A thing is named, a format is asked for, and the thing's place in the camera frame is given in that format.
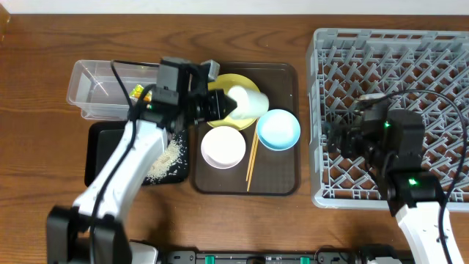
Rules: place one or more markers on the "grey plastic dishwasher rack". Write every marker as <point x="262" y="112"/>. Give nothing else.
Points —
<point x="425" y="71"/>

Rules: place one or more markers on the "yellow plate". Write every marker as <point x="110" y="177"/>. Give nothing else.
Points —
<point x="226" y="82"/>

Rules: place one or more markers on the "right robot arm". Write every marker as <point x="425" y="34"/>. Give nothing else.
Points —
<point x="391" y="141"/>

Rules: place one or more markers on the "pile of rice grains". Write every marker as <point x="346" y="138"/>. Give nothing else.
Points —
<point x="171" y="166"/>

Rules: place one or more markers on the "clear plastic waste bin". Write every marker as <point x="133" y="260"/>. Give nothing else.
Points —
<point x="95" y="90"/>

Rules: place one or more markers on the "green snack wrapper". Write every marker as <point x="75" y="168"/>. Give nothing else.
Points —
<point x="135" y="94"/>

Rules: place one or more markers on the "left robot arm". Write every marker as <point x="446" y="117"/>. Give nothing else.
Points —
<point x="92" y="230"/>

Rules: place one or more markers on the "light blue bowl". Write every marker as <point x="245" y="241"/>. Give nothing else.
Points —
<point x="278" y="130"/>

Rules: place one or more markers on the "white rice bowl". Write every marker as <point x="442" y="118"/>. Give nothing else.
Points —
<point x="223" y="147"/>

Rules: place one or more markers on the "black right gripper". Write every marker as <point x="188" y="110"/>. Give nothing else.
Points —
<point x="342" y="138"/>

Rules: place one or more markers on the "white green cup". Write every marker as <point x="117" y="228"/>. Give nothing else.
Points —
<point x="250" y="103"/>

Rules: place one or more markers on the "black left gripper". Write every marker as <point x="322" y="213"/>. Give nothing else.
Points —
<point x="211" y="107"/>

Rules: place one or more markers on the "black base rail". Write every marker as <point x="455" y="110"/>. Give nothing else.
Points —
<point x="375" y="253"/>

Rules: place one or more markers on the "black waste tray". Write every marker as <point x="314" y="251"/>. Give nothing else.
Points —
<point x="103" y="139"/>

